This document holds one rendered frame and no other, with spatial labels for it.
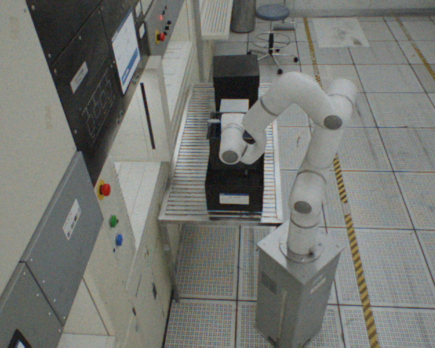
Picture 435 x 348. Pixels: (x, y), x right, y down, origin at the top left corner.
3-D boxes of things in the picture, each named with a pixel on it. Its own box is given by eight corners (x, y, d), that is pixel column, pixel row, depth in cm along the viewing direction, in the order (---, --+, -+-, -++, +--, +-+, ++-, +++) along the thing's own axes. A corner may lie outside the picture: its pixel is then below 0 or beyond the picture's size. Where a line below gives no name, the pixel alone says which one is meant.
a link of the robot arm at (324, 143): (288, 200, 161) (297, 174, 172) (317, 210, 159) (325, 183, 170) (321, 92, 126) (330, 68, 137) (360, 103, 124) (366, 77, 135)
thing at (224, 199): (206, 210, 201) (204, 185, 190) (211, 172, 222) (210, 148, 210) (263, 212, 199) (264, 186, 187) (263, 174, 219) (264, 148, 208)
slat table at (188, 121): (275, 307, 244) (283, 222, 194) (175, 302, 249) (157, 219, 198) (270, 164, 340) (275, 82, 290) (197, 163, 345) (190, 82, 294)
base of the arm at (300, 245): (331, 246, 182) (337, 218, 170) (302, 271, 173) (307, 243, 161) (297, 222, 193) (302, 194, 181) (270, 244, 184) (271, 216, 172)
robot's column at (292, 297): (323, 330, 233) (345, 246, 182) (290, 364, 220) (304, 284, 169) (286, 297, 249) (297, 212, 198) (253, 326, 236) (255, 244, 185)
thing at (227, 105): (208, 175, 191) (203, 119, 170) (212, 148, 206) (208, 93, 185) (261, 177, 189) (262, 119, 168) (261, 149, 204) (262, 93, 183)
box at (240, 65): (259, 110, 264) (259, 75, 247) (214, 112, 265) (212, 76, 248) (256, 88, 285) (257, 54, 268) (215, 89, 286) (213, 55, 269)
